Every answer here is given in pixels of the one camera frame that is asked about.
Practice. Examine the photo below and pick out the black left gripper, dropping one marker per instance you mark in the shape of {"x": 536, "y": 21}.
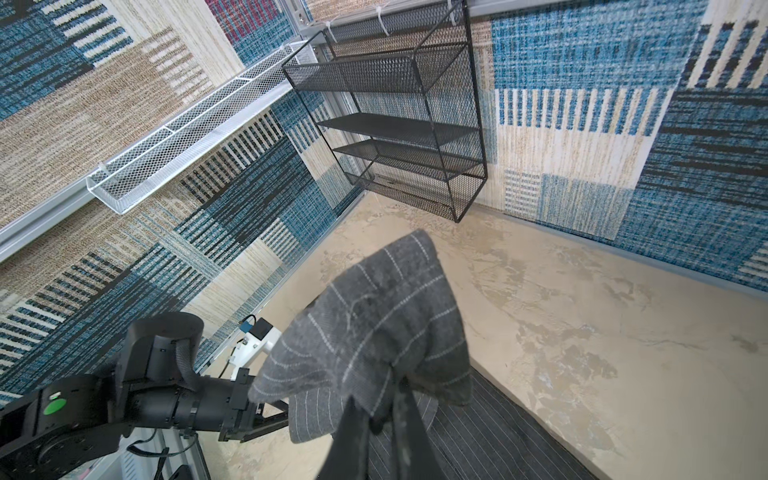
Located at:
{"x": 411, "y": 452}

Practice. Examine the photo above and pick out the dark grey striped shirt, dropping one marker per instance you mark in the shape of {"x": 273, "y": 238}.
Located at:
{"x": 394, "y": 315}

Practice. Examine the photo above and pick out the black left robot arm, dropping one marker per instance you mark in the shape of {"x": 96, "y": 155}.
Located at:
{"x": 51, "y": 431}

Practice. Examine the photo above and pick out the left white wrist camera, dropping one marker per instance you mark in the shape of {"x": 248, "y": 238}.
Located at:
{"x": 260, "y": 337}

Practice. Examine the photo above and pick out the white wire mesh tray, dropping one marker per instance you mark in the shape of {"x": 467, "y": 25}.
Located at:
{"x": 130, "y": 177}

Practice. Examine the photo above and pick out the black wire shelf rack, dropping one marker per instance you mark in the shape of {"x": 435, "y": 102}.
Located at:
{"x": 405, "y": 121}

